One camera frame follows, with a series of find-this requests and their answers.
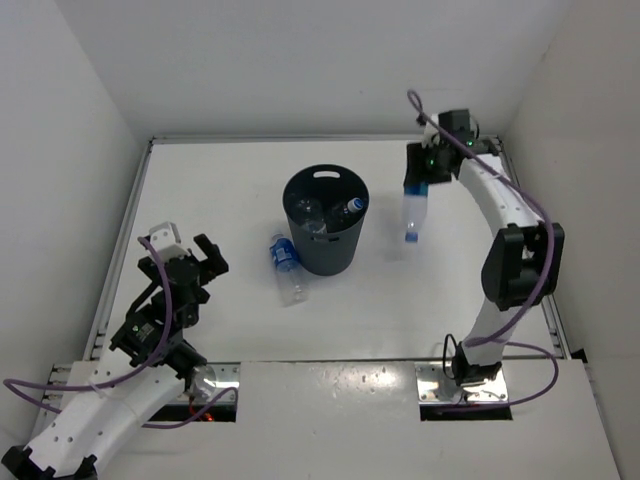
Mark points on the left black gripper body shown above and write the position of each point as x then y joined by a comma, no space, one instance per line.
150,265

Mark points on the blue label bottle left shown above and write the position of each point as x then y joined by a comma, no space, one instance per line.
289,272

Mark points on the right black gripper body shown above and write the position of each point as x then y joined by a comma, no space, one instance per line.
434,166

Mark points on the right aluminium frame rail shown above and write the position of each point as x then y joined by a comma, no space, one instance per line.
549,306

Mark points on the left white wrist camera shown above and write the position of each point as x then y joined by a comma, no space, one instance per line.
166,241

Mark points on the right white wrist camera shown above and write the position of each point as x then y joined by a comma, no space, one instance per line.
431,129

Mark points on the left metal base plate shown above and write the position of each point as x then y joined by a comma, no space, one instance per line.
220,382

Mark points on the left aluminium frame rail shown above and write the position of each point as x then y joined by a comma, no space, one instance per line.
51,399

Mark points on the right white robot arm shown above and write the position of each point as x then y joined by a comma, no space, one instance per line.
522,265

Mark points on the aluminium frame rail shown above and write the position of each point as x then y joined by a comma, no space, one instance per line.
51,399
549,306

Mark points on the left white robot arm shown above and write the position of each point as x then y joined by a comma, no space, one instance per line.
149,377

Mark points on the dark grey plastic bin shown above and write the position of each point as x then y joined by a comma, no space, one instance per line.
330,253

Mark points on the blue label bottle blue cap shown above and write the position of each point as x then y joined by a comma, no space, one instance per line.
415,209

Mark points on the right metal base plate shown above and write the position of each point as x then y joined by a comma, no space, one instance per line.
436,389

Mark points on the metal base plate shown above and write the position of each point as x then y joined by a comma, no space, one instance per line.
220,382
436,389

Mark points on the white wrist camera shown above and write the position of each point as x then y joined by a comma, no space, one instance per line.
166,241
431,129

